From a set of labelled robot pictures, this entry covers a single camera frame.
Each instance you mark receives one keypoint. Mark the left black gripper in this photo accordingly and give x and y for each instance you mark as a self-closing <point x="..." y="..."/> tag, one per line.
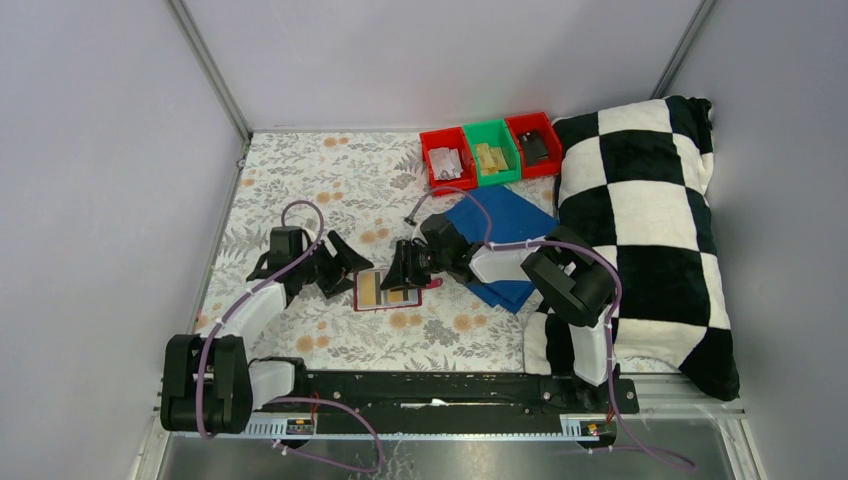
<point x="347" y="258"/>

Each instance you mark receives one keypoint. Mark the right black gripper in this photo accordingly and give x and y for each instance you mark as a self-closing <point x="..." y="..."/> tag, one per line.
<point x="403" y="263"/>

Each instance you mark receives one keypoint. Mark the red leather card holder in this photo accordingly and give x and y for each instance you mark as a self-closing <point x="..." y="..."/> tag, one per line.
<point x="435" y="283"/>

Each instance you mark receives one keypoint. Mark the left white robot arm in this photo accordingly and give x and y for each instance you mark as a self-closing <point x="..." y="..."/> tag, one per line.
<point x="210" y="385"/>

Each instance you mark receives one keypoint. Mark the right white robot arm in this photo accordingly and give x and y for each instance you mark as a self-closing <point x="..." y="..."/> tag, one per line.
<point x="573" y="279"/>

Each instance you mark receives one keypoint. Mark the gold card right sleeve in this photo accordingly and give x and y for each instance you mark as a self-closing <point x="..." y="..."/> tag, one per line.
<point x="403" y="297"/>

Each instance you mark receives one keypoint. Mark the gold card sleeve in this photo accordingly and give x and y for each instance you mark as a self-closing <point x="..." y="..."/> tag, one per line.
<point x="369" y="294"/>
<point x="403" y="297"/>

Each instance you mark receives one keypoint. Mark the gold card left sleeve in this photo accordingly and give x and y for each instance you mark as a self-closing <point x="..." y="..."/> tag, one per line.
<point x="369" y="294"/>

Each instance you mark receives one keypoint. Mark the silver cards in bin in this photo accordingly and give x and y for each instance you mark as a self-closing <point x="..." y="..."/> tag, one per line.
<point x="445" y="163"/>

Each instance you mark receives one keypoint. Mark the gold cards in bin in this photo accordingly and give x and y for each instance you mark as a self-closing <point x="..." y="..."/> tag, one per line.
<point x="491" y="159"/>

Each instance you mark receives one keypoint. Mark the black cards in bin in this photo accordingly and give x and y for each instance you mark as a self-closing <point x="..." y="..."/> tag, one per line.
<point x="533" y="148"/>

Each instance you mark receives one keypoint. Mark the floral patterned table mat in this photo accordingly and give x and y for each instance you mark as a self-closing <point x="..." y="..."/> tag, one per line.
<point x="363" y="185"/>

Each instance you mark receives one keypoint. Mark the blue folded cloth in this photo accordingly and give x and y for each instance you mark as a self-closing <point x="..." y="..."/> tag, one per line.
<point x="514" y="219"/>

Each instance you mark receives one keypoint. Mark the left red plastic bin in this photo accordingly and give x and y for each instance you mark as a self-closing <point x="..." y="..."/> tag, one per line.
<point x="454" y="138"/>

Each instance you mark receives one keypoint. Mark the red plastic bin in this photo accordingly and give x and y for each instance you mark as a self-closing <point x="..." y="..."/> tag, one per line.
<point x="537" y="121"/>
<point x="454" y="138"/>

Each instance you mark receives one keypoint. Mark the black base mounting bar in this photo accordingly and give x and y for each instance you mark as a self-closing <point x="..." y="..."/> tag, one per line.
<point x="448" y="403"/>

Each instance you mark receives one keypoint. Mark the green plastic bin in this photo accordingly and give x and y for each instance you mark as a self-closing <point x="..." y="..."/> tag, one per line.
<point x="495" y="133"/>

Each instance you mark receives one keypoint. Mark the right red plastic bin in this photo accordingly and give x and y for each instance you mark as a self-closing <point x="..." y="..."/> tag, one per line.
<point x="537" y="121"/>

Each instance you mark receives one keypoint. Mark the black white checkered pillow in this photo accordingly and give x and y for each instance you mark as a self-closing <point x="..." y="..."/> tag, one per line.
<point x="633" y="185"/>

